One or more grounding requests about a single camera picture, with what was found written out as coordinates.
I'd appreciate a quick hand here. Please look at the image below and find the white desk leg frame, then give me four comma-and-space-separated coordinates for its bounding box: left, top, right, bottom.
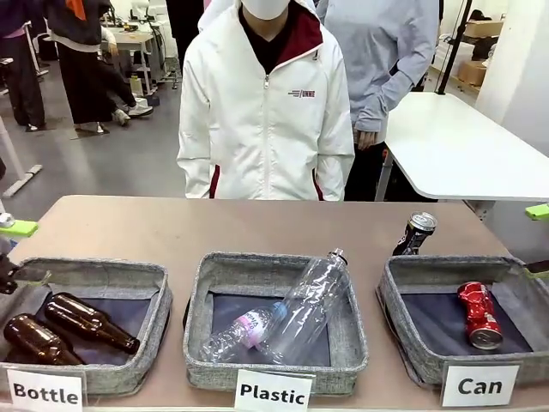
0, 115, 44, 198

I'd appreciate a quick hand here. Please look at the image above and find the person in black skirt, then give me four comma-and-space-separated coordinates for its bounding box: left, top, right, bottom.
45, 0, 154, 134

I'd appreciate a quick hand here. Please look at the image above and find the crushed red soda can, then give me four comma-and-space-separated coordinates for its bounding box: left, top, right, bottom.
456, 281, 504, 349

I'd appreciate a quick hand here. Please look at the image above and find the white Can label sign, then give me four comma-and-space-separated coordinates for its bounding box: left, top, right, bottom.
440, 360, 520, 408

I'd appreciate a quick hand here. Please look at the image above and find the grey-shirt person's hand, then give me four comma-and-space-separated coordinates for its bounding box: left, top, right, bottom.
354, 128, 379, 151

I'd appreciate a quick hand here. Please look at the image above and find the black stand pole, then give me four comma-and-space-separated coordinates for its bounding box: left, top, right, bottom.
434, 0, 463, 96

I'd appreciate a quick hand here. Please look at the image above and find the white side table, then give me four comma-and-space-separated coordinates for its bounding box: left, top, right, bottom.
375, 92, 549, 203

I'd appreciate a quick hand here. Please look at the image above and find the brown glass beer bottle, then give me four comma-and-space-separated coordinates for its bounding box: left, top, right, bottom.
44, 292, 142, 355
3, 313, 85, 367

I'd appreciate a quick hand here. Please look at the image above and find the white Bottle label sign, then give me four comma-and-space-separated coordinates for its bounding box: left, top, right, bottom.
0, 369, 87, 412

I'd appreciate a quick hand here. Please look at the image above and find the white face mask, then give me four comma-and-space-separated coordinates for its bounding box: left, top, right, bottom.
239, 0, 297, 21

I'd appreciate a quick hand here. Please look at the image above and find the white Plastic label sign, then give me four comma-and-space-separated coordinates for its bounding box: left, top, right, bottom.
233, 367, 317, 411

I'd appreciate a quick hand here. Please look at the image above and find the background workbench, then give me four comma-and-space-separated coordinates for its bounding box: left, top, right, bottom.
102, 25, 158, 98

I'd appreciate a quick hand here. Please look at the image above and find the person in grey shirt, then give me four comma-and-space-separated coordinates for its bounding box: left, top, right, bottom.
323, 0, 441, 203

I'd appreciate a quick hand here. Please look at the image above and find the person in dark trousers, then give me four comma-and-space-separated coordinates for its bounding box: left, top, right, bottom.
0, 0, 47, 132

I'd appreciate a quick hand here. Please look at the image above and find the cardboard box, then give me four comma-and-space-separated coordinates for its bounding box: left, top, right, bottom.
456, 59, 490, 89
464, 19, 504, 40

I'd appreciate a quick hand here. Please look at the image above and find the person in white jacket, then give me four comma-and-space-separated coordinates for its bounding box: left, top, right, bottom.
175, 0, 356, 202

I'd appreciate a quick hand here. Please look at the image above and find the black drink can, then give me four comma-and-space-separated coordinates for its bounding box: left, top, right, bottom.
391, 211, 438, 258

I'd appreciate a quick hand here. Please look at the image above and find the large clear plastic bottle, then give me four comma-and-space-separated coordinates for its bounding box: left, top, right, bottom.
256, 247, 349, 366

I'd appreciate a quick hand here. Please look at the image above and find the crushed pink-label plastic bottle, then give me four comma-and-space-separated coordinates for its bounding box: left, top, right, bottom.
199, 301, 287, 364

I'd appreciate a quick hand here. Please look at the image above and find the grey fabric basket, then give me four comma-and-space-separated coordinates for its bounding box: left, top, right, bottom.
377, 255, 549, 387
0, 256, 173, 396
183, 251, 369, 394

